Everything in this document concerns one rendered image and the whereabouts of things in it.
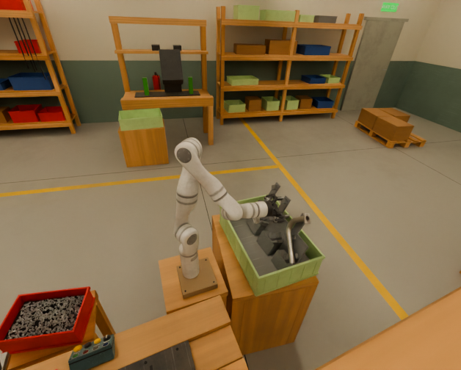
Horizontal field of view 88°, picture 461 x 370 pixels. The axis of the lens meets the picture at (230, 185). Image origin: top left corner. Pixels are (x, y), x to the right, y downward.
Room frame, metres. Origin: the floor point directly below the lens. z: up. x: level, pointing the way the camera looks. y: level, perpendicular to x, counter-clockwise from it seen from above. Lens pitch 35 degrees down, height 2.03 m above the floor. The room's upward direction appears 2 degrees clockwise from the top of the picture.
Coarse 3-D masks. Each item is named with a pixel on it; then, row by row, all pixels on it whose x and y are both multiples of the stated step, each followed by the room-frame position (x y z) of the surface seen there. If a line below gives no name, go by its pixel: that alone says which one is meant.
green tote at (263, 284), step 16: (224, 224) 1.20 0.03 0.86; (304, 240) 1.03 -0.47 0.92; (240, 256) 0.92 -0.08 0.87; (320, 256) 0.88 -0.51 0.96; (256, 272) 0.76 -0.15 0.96; (272, 272) 0.76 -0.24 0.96; (288, 272) 0.80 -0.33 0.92; (304, 272) 0.84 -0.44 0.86; (256, 288) 0.73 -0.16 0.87; (272, 288) 0.76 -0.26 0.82
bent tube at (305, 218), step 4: (304, 216) 0.94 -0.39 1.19; (308, 216) 0.95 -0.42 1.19; (292, 220) 0.98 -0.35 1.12; (296, 220) 0.97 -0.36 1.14; (300, 220) 0.95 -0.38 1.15; (304, 220) 0.93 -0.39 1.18; (308, 220) 0.94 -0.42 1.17; (288, 224) 0.99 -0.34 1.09; (292, 224) 0.98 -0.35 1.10; (288, 228) 0.97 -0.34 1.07; (288, 232) 0.96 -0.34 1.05; (288, 236) 0.94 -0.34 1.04; (288, 240) 0.93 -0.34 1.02; (288, 244) 0.91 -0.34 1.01; (292, 244) 0.91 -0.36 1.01; (288, 248) 0.90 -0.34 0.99; (292, 248) 0.90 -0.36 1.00; (288, 252) 0.88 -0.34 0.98; (292, 252) 0.88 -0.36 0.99; (288, 256) 0.87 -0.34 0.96; (292, 256) 0.86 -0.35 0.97; (292, 260) 0.84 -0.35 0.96
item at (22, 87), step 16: (0, 0) 4.42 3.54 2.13; (16, 0) 4.48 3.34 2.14; (0, 16) 4.34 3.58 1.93; (16, 16) 4.40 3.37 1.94; (32, 16) 4.46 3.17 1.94; (48, 32) 4.91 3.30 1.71; (32, 48) 4.48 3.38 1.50; (32, 64) 4.40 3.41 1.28; (48, 64) 4.49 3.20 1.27; (0, 80) 4.65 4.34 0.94; (16, 80) 4.37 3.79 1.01; (32, 80) 4.42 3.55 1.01; (48, 80) 4.49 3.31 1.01; (64, 80) 4.91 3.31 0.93; (0, 96) 4.21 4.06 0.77; (16, 96) 4.27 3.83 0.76; (32, 96) 4.34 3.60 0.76; (0, 112) 4.29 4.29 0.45; (16, 112) 4.31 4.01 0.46; (32, 112) 4.38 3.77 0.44; (48, 112) 4.45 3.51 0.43; (64, 112) 4.48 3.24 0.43; (0, 128) 4.14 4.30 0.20; (16, 128) 4.21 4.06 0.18
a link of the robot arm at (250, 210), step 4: (240, 204) 0.84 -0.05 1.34; (244, 204) 0.83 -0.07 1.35; (248, 204) 0.82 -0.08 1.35; (252, 204) 0.83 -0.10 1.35; (244, 208) 0.81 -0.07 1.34; (248, 208) 0.80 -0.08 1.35; (252, 208) 0.80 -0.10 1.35; (256, 208) 0.81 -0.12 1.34; (244, 212) 0.80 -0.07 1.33; (248, 212) 0.79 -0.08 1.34; (252, 212) 0.79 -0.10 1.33; (256, 212) 0.80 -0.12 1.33; (244, 216) 0.79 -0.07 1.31; (248, 216) 0.79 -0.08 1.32; (252, 216) 0.79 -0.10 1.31; (256, 216) 0.80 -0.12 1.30
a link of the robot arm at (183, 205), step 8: (176, 200) 0.82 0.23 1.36; (184, 200) 0.79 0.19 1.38; (192, 200) 0.80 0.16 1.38; (176, 208) 0.81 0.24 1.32; (184, 208) 0.79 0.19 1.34; (192, 208) 0.81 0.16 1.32; (176, 216) 0.81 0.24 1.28; (184, 216) 0.82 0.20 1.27; (176, 224) 0.81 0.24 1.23; (184, 224) 0.83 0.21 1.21; (176, 232) 0.79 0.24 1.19
